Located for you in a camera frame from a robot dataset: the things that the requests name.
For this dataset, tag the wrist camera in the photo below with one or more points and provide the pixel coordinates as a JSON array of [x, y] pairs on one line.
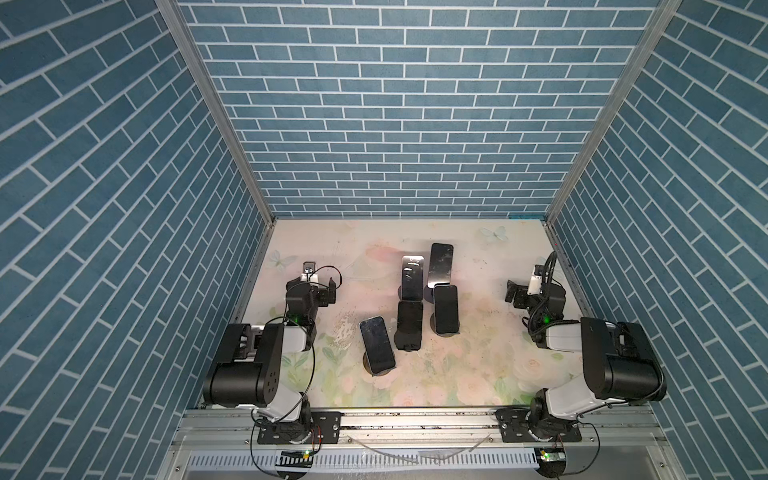
[[536, 280], [309, 272]]

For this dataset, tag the black mounting plate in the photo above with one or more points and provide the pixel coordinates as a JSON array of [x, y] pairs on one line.
[[327, 424], [519, 424]]

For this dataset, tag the black phone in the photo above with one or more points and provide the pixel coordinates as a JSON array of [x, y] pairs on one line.
[[440, 264], [377, 343], [446, 309], [410, 315]]

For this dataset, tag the purple-edged back left phone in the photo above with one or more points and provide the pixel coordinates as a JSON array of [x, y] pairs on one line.
[[412, 277]]

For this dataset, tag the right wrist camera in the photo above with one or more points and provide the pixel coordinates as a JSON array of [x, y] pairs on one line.
[[536, 280]]

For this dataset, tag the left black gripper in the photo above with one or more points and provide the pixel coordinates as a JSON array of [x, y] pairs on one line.
[[324, 291]]

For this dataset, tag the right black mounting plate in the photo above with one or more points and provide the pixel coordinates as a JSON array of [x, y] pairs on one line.
[[519, 424]]

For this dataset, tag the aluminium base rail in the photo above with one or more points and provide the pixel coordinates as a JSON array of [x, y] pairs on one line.
[[619, 443]]

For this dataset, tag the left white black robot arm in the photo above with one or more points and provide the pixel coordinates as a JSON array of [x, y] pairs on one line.
[[246, 368]]

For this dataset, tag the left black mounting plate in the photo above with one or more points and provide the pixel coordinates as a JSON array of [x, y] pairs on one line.
[[327, 424]]

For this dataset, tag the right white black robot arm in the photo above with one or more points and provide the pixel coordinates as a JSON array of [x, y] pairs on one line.
[[619, 365]]

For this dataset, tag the middle black phone stand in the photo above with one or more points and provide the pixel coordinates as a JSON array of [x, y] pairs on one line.
[[408, 340]]

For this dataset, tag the white vented cable duct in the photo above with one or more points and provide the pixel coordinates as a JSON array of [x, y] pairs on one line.
[[361, 460]]

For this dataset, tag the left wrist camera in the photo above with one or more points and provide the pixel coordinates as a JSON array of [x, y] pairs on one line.
[[309, 272]]

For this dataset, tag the wood-base grey phone stand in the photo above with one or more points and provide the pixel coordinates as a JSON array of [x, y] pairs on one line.
[[439, 330]]

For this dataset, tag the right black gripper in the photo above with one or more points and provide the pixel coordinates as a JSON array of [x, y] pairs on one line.
[[517, 292]]

